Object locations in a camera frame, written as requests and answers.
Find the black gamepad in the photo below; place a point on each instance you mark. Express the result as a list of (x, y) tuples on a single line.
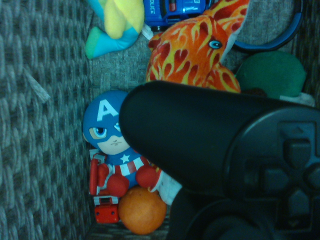
[(200, 140)]

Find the grey woven basket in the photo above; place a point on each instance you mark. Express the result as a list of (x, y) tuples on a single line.
[(37, 125)]

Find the Captain America plush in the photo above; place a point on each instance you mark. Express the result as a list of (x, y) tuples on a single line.
[(105, 125)]

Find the white plush piece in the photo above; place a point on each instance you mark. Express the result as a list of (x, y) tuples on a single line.
[(170, 188)]

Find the orange flame pattern plush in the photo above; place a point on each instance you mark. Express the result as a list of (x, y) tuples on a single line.
[(190, 50)]

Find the orange ball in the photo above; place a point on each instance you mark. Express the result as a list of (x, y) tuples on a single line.
[(142, 210)]

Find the yellow blue fish plush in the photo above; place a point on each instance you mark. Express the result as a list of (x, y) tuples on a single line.
[(120, 20)]

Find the red toy truck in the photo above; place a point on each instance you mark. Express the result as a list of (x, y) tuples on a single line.
[(106, 215)]

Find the blue police toy car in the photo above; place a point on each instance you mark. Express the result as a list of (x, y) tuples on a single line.
[(180, 10)]

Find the green round plush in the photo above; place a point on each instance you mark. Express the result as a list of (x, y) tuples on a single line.
[(272, 72)]

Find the blue black curved band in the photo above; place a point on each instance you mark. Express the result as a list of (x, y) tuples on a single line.
[(282, 37)]

